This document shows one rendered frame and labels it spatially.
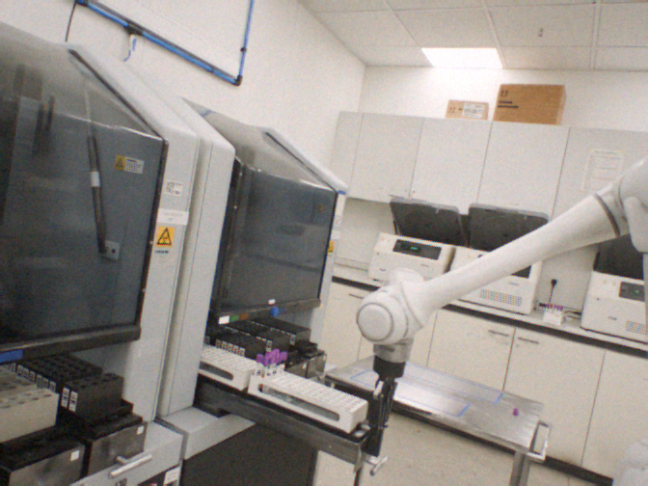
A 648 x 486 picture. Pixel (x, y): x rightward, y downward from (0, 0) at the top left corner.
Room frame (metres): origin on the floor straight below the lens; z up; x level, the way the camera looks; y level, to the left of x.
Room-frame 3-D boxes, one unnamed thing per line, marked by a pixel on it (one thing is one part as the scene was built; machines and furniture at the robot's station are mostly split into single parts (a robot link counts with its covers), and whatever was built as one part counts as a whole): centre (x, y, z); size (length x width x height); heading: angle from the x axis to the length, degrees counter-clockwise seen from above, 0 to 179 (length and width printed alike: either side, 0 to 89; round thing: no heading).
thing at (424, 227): (3.78, -0.74, 1.22); 0.62 x 0.56 x 0.64; 151
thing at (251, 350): (1.50, 0.16, 0.85); 0.12 x 0.02 x 0.06; 154
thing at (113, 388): (1.00, 0.41, 0.85); 0.12 x 0.02 x 0.06; 154
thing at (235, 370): (1.38, 0.26, 0.83); 0.30 x 0.10 x 0.06; 63
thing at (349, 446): (1.30, 0.10, 0.78); 0.73 x 0.14 x 0.09; 63
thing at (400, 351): (1.14, -0.20, 1.03); 0.09 x 0.09 x 0.06
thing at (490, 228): (3.52, -1.26, 1.24); 0.62 x 0.56 x 0.69; 154
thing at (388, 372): (1.14, -0.20, 0.96); 0.08 x 0.07 x 0.09; 153
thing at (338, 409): (1.23, -0.03, 0.83); 0.30 x 0.10 x 0.06; 63
